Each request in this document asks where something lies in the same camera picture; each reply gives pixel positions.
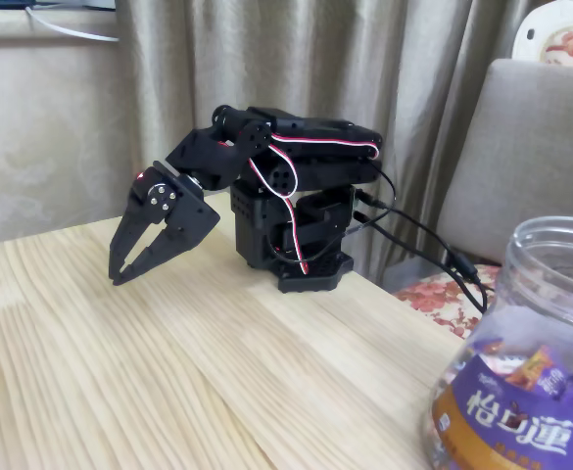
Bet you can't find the red white base servo cable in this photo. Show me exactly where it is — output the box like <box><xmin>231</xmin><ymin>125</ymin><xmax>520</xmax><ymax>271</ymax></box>
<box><xmin>247</xmin><ymin>155</ymin><xmax>312</xmax><ymax>276</ymax></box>

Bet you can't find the white floral chair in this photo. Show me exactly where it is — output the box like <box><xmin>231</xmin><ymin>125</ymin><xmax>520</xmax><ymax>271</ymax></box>
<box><xmin>510</xmin><ymin>0</ymin><xmax>573</xmax><ymax>72</ymax></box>

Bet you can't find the thin black wire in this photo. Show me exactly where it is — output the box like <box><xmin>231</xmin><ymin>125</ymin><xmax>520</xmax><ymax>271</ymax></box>
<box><xmin>273</xmin><ymin>161</ymin><xmax>398</xmax><ymax>265</ymax></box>

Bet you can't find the clear plastic candy jar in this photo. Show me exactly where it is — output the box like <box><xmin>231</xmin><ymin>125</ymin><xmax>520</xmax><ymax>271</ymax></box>
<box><xmin>422</xmin><ymin>216</ymin><xmax>573</xmax><ymax>470</ymax></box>

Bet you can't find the long red white servo cable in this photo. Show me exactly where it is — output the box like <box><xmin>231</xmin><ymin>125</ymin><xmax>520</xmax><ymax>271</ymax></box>
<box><xmin>268</xmin><ymin>130</ymin><xmax>382</xmax><ymax>161</ymax></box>

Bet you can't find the floral seat cushion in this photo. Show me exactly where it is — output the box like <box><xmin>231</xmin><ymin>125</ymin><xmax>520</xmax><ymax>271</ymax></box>
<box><xmin>392</xmin><ymin>263</ymin><xmax>505</xmax><ymax>340</ymax></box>

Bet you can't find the beige window sill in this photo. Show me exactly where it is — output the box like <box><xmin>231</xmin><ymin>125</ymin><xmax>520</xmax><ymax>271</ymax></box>
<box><xmin>0</xmin><ymin>7</ymin><xmax>120</xmax><ymax>50</ymax></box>

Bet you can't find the black power cable with barrel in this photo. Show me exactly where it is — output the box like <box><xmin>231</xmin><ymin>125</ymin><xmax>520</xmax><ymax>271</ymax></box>
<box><xmin>357</xmin><ymin>192</ymin><xmax>489</xmax><ymax>312</ymax></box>

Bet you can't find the black plug cable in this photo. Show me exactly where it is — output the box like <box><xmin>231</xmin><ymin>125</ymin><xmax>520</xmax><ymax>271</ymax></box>
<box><xmin>353</xmin><ymin>209</ymin><xmax>486</xmax><ymax>312</ymax></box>

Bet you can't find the grey upholstered chair back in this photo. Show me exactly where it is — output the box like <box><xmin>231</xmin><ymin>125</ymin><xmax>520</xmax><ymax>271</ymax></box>
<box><xmin>435</xmin><ymin>58</ymin><xmax>573</xmax><ymax>268</ymax></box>

